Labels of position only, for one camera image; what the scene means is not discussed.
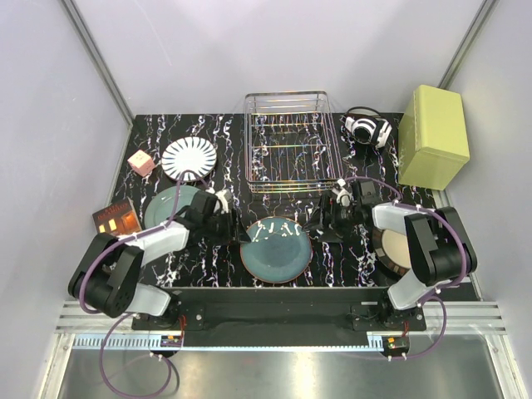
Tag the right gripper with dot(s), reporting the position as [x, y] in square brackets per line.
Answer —
[334, 232]

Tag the pink cube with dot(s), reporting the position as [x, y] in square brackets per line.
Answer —
[141, 163]

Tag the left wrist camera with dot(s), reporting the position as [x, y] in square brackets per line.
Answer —
[226, 201]

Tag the dark book with house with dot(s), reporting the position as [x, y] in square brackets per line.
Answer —
[119, 218]

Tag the metal wire dish rack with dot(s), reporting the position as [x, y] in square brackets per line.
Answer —
[291, 143]

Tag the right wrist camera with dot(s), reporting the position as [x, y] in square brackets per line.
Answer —
[356, 192]

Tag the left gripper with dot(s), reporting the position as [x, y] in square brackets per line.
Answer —
[229, 224]

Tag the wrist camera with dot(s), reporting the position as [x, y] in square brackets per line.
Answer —
[226, 201]
[356, 192]

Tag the beige brown rimmed plate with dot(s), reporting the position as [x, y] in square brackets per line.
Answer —
[392, 252]

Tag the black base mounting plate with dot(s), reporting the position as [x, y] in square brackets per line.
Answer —
[277, 318]

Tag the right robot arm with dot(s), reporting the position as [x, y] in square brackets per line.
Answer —
[439, 249]

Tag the light blue plate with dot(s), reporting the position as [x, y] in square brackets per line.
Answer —
[159, 209]

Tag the dark teal glazed plate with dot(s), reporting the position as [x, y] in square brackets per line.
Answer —
[279, 250]

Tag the white blue striped plate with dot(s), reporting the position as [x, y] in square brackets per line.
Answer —
[194, 155]

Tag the white black headphones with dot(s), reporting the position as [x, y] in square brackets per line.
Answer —
[368, 126]

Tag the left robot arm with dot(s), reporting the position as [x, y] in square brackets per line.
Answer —
[107, 278]

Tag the yellow-green box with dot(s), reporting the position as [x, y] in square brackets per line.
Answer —
[432, 139]

